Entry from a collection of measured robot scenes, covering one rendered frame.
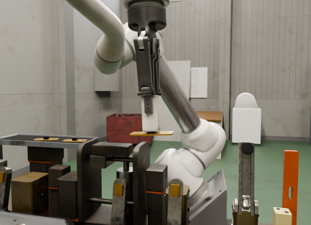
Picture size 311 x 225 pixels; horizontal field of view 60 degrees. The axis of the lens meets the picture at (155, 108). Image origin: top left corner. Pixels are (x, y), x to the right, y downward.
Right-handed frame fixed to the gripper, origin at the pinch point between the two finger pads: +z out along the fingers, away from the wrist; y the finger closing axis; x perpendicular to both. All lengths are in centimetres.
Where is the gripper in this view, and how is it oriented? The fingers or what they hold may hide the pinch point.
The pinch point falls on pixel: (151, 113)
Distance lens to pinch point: 52.9
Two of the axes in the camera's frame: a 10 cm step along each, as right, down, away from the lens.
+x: 9.8, -0.3, -1.9
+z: 0.4, 10.0, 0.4
